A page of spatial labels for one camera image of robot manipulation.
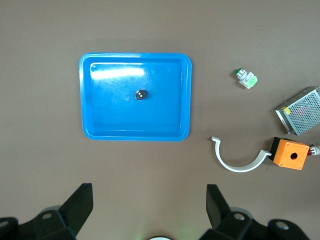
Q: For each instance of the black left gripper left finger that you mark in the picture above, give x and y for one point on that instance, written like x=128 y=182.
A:
x=72 y=215

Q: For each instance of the blue plastic tray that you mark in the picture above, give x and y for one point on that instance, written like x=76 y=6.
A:
x=112 y=115

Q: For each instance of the black cylindrical capacitor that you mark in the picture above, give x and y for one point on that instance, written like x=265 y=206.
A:
x=141 y=94

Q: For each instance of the red green indicator switch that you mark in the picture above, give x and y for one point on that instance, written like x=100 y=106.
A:
x=313 y=149

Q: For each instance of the green pushbutton switch white body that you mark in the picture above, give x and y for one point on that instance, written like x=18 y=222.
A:
x=246 y=79

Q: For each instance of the large white curved bracket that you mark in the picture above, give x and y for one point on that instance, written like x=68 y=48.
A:
x=235 y=168

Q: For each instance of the orange button box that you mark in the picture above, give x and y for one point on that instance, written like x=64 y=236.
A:
x=287 y=155

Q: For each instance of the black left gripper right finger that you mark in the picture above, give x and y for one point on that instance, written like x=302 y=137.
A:
x=220 y=212

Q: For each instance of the metal mesh power supply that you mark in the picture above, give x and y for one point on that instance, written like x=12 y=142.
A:
x=302 y=112

